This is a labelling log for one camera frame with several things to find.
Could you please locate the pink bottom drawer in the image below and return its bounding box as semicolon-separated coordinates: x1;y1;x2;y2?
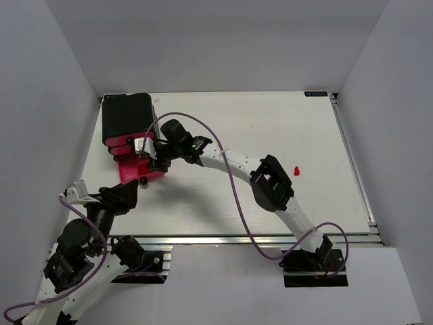
115;153;164;183

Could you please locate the pink drawer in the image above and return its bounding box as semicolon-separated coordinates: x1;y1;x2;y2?
115;153;164;183
103;135;134;147
108;145;135;156

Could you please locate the pink top drawer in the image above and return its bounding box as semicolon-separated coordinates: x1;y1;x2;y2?
103;135;134;147

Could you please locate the black drawer cabinet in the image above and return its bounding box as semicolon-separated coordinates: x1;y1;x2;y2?
101;93;156;142

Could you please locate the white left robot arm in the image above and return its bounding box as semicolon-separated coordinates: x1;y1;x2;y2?
15;180;144;324

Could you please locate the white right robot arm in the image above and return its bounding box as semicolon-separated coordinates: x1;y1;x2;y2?
135;119;332;271

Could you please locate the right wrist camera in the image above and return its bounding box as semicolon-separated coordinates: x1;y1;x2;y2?
134;137;156;159

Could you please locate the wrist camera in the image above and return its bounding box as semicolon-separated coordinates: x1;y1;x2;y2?
60;179;99;206
134;137;156;159

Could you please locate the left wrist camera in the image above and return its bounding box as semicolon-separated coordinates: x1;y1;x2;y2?
60;179;99;206

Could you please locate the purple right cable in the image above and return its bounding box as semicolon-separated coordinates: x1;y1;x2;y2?
141;112;349;279

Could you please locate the aluminium table rail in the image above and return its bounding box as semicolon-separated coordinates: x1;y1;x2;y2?
135;234;382;245

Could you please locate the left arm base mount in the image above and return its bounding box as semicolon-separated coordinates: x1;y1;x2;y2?
110;235;168;284

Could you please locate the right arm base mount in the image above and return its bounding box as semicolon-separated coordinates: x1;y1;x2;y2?
279;249;348;288

